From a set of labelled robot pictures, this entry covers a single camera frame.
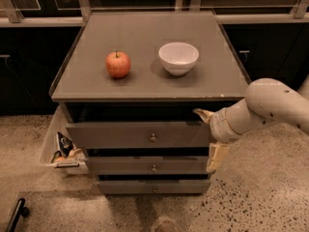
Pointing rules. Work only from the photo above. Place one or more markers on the red apple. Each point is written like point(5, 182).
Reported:
point(117, 64)

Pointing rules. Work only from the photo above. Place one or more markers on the clear plastic bin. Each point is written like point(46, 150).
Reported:
point(74, 163)

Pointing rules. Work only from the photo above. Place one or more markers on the dark snack bag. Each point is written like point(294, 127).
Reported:
point(64, 144)

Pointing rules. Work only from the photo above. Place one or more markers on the white bowl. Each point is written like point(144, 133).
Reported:
point(178, 58)

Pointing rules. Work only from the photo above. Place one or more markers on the grey bottom drawer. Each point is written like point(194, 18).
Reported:
point(154, 186)

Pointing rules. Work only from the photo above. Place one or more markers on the black lower cabinets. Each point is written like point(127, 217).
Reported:
point(31, 57)

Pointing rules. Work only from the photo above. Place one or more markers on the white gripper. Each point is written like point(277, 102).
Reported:
point(220, 127)

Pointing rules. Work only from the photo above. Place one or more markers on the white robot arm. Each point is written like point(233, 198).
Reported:
point(266, 102)

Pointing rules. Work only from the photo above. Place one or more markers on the black handle bar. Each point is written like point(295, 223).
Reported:
point(19, 210)

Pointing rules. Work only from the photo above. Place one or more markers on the grey top drawer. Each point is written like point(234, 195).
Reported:
point(100, 135)

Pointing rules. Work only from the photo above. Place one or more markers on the grey drawer cabinet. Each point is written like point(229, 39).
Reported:
point(87, 93)

